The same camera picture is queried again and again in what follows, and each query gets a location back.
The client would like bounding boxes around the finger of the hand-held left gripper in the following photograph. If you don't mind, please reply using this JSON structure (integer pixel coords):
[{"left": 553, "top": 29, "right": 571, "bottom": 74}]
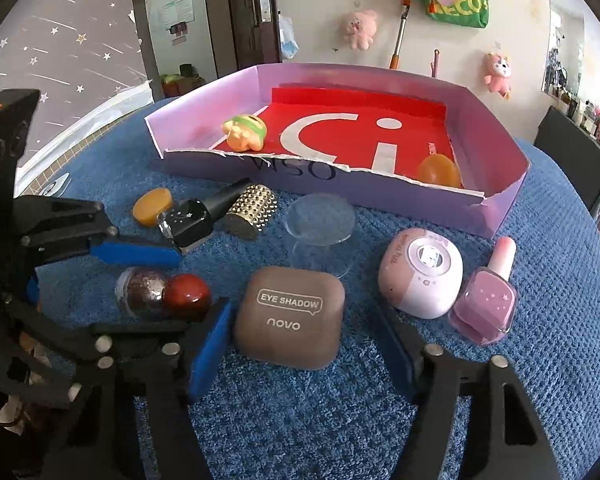
[
  {"left": 14, "top": 195, "right": 184, "bottom": 272},
  {"left": 0, "top": 274, "right": 97, "bottom": 407}
]

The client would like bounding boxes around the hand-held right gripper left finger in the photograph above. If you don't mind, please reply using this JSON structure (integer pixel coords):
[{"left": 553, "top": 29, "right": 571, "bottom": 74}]
[{"left": 55, "top": 299, "right": 234, "bottom": 480}]

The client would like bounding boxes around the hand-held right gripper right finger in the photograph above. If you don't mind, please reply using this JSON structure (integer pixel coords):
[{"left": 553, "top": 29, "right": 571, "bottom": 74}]
[{"left": 375, "top": 300, "right": 563, "bottom": 480}]

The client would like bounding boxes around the glitter nail polish red cap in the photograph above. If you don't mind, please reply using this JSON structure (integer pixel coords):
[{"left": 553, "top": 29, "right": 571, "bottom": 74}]
[{"left": 115, "top": 266, "right": 213, "bottom": 322}]

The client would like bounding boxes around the black nail polish bottle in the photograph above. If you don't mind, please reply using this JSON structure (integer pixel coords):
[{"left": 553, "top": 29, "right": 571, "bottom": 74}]
[{"left": 156, "top": 177, "right": 253, "bottom": 255}]

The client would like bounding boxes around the pink round gadget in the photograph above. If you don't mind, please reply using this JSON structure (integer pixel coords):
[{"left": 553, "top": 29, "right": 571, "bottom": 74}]
[{"left": 378, "top": 227, "right": 465, "bottom": 321}]

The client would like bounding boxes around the brown eye shadow case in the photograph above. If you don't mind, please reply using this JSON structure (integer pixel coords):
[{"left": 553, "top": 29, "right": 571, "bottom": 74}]
[{"left": 231, "top": 266, "right": 346, "bottom": 372}]

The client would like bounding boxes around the pink nail polish bottle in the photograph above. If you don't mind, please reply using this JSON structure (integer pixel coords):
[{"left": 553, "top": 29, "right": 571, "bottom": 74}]
[{"left": 448, "top": 236, "right": 520, "bottom": 347}]

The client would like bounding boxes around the gold studded bottle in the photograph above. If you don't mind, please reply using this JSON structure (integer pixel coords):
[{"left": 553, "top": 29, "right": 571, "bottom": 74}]
[{"left": 223, "top": 184, "right": 279, "bottom": 242}]

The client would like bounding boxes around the purple cardboard box red inside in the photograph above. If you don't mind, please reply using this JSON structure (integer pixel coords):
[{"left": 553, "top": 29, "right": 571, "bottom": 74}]
[{"left": 144, "top": 62, "right": 532, "bottom": 240}]

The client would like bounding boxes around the small orange round puck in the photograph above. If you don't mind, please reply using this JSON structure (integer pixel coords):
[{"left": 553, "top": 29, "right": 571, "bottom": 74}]
[{"left": 132, "top": 188, "right": 174, "bottom": 225}]

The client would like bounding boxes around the white plastic sheet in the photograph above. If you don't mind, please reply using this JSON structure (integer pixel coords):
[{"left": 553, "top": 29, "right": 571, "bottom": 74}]
[{"left": 12, "top": 80, "right": 153, "bottom": 196}]

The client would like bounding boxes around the yellow green toy figure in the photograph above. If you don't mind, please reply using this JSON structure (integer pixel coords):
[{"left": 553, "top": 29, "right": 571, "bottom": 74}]
[{"left": 222, "top": 115, "right": 268, "bottom": 152}]

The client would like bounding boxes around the pile of boxes in hallway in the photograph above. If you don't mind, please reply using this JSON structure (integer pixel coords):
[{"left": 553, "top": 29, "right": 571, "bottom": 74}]
[{"left": 160, "top": 64, "right": 206, "bottom": 98}]

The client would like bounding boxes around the orange egg-shaped ball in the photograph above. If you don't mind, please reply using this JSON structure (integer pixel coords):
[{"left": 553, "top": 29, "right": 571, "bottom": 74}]
[{"left": 417, "top": 152, "right": 462, "bottom": 190}]

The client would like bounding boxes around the white paper notice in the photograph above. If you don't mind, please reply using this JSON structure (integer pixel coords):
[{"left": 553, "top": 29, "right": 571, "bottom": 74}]
[{"left": 160, "top": 0, "right": 196, "bottom": 36}]

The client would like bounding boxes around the blue mask bag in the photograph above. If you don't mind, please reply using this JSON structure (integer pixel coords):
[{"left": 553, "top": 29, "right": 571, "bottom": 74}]
[{"left": 279, "top": 14, "right": 300, "bottom": 61}]

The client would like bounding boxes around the dark wooden door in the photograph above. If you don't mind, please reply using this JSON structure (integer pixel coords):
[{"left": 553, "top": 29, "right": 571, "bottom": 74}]
[{"left": 225, "top": 0, "right": 283, "bottom": 73}]

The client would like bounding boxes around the pink plush bear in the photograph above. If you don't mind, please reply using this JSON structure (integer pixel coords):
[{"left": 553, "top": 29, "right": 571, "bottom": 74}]
[{"left": 482, "top": 51, "right": 513, "bottom": 97}]

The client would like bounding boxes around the row of bottles and cosmetics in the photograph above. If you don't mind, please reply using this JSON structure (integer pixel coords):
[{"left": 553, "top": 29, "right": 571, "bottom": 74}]
[{"left": 555, "top": 85, "right": 600, "bottom": 161}]

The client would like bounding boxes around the orange handled pole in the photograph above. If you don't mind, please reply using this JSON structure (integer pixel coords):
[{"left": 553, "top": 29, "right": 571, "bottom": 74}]
[{"left": 390, "top": 0, "right": 412, "bottom": 70}]

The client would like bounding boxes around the wall mirror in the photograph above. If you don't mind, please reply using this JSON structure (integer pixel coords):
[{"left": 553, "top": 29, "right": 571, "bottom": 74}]
[{"left": 542, "top": 5, "right": 586, "bottom": 98}]

